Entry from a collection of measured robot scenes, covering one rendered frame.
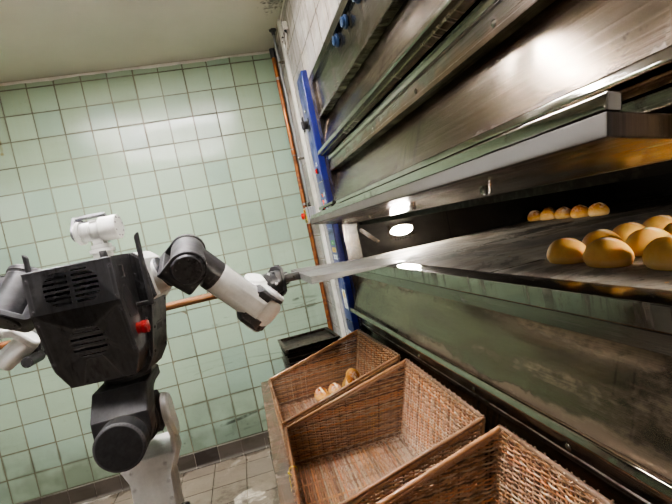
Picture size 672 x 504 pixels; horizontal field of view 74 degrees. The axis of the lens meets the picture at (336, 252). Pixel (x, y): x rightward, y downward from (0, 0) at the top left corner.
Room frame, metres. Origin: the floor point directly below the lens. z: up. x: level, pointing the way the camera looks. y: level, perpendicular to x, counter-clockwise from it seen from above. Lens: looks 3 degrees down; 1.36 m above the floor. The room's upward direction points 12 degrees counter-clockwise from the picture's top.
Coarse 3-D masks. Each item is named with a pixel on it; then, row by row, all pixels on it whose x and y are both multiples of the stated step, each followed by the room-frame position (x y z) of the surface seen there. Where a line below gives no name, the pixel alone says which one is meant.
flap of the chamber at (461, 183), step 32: (576, 128) 0.46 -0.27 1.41; (608, 128) 0.43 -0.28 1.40; (640, 128) 0.43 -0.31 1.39; (480, 160) 0.65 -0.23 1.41; (512, 160) 0.57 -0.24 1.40; (544, 160) 0.55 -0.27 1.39; (576, 160) 0.55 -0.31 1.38; (608, 160) 0.56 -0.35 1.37; (640, 160) 0.57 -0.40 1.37; (416, 192) 0.88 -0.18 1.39; (448, 192) 0.88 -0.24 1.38
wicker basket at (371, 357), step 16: (352, 336) 2.14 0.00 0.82; (368, 336) 1.97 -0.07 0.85; (320, 352) 2.10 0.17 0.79; (336, 352) 2.12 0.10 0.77; (352, 352) 2.14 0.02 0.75; (368, 352) 1.96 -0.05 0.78; (384, 352) 1.76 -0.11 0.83; (288, 368) 2.07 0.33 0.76; (304, 368) 2.08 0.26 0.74; (320, 368) 2.10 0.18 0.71; (336, 368) 2.12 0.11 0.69; (368, 368) 1.95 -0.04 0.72; (384, 368) 1.61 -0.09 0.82; (272, 384) 1.97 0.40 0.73; (304, 384) 2.08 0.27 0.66; (320, 384) 2.10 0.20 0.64; (352, 384) 1.58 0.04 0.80; (288, 400) 2.06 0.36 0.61; (304, 400) 2.07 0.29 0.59; (320, 400) 1.56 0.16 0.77; (288, 416) 1.93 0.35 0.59; (320, 416) 1.55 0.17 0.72; (352, 416) 1.58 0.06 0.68; (320, 432) 1.71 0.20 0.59; (352, 432) 1.57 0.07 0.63
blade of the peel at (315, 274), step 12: (324, 264) 2.13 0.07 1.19; (336, 264) 2.13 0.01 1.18; (348, 264) 1.99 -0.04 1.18; (360, 264) 1.87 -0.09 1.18; (372, 264) 1.77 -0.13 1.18; (384, 264) 1.67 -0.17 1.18; (300, 276) 1.82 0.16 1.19; (312, 276) 1.57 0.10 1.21; (324, 276) 1.58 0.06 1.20; (336, 276) 1.59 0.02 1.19
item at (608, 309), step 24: (408, 264) 1.56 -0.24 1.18; (456, 288) 1.12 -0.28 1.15; (480, 288) 1.01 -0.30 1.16; (504, 288) 0.91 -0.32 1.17; (528, 288) 0.83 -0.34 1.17; (552, 288) 0.77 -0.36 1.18; (576, 288) 0.74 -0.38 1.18; (600, 288) 0.71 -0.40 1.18; (624, 288) 0.68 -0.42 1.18; (576, 312) 0.72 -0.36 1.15; (600, 312) 0.67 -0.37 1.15; (624, 312) 0.63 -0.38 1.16; (648, 312) 0.59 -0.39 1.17
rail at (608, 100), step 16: (592, 96) 0.45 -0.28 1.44; (608, 96) 0.43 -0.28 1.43; (560, 112) 0.49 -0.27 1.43; (576, 112) 0.46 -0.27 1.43; (592, 112) 0.44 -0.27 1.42; (528, 128) 0.54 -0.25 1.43; (544, 128) 0.51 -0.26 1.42; (480, 144) 0.65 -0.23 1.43; (496, 144) 0.61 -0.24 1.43; (512, 144) 0.58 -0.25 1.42; (448, 160) 0.75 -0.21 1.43; (464, 160) 0.69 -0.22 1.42; (416, 176) 0.88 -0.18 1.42; (368, 192) 1.21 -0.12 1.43; (384, 192) 1.08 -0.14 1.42; (336, 208) 1.60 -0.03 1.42
